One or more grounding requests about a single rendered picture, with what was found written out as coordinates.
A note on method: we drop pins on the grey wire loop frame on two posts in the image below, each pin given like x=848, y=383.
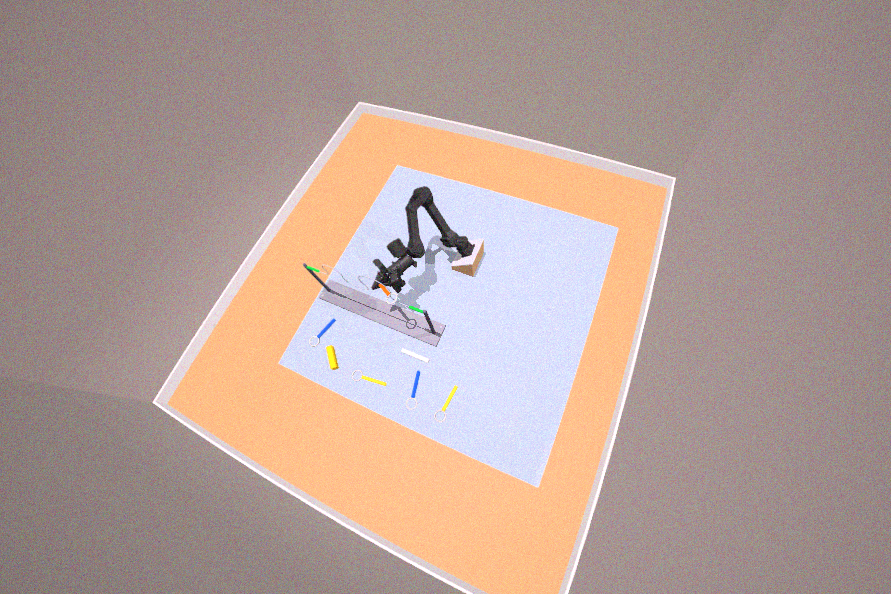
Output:
x=389, y=315

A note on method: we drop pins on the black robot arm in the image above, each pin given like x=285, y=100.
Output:
x=422, y=196

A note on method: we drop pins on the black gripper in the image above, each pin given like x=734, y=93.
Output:
x=382, y=277

